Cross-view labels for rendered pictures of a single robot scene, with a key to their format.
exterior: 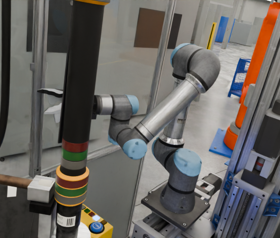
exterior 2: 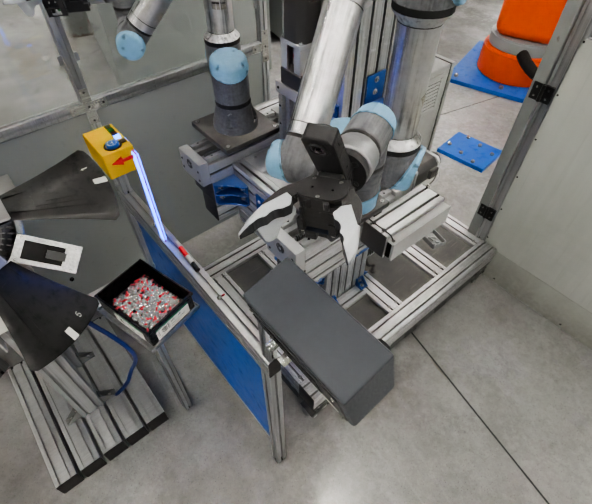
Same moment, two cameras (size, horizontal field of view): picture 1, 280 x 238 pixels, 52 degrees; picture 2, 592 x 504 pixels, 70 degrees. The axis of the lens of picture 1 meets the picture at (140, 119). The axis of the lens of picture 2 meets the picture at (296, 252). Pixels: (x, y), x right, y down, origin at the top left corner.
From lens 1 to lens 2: 0.79 m
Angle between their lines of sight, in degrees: 29
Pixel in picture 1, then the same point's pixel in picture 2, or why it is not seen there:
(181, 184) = (221, 96)
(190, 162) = (223, 64)
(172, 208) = (220, 128)
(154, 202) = (205, 124)
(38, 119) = (53, 22)
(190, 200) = (241, 118)
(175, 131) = (214, 22)
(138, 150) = (129, 47)
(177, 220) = (221, 142)
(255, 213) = not seen: hidden behind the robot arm
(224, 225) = not seen: hidden behind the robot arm
